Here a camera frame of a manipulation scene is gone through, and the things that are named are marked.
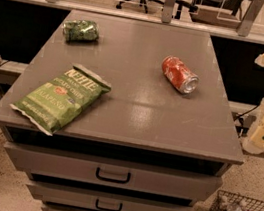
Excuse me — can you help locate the red soda can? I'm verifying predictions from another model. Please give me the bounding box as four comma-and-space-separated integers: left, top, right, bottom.
161, 55, 199, 94

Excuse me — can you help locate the grey drawer cabinet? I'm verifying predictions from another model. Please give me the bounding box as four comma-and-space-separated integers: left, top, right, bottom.
0, 15, 243, 211

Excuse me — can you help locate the green jalapeno chip bag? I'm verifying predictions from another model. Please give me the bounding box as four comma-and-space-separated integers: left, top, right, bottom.
10, 64, 112, 136

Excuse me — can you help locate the black cable right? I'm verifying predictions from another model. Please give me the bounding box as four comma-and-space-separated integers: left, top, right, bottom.
233, 101, 261, 126

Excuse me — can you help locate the top drawer black handle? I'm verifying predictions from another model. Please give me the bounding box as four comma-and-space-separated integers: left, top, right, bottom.
95, 168, 131, 184

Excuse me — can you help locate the drawer black handle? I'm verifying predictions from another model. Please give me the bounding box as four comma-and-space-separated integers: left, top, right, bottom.
95, 168, 131, 184
95, 199, 123, 211

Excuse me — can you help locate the middle drawer black handle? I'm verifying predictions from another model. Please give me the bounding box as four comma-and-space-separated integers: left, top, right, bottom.
95, 199, 123, 211

